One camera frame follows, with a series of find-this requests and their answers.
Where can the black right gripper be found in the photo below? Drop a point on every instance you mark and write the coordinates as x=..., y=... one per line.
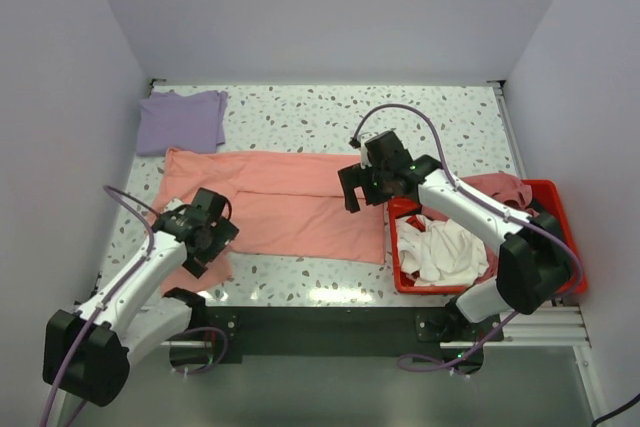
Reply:
x=352, y=177

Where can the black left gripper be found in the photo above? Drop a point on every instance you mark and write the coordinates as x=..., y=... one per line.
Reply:
x=223, y=233

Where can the salmon pink t shirt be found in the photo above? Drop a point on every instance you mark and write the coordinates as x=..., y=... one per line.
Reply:
x=283, y=204

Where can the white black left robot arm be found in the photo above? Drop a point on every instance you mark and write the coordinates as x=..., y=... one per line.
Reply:
x=90, y=349

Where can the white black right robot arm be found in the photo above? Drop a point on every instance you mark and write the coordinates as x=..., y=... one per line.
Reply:
x=534, y=261

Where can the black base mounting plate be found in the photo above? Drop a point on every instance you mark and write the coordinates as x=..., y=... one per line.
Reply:
x=323, y=332

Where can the white t shirt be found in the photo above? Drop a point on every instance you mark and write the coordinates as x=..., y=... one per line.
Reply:
x=435, y=253

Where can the folded purple t shirt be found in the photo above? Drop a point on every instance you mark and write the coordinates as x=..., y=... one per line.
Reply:
x=193, y=123

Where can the dusty rose t shirt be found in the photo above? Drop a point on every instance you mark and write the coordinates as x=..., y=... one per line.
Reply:
x=506, y=189

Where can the black t shirt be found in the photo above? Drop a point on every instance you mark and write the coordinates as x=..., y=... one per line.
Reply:
x=541, y=216

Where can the red plastic bin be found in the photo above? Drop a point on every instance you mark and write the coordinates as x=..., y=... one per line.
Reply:
x=543, y=190

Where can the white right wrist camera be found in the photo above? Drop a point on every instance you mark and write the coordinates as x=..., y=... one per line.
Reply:
x=359, y=143

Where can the aluminium front rail frame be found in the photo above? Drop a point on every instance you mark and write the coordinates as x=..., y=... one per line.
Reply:
x=268, y=281

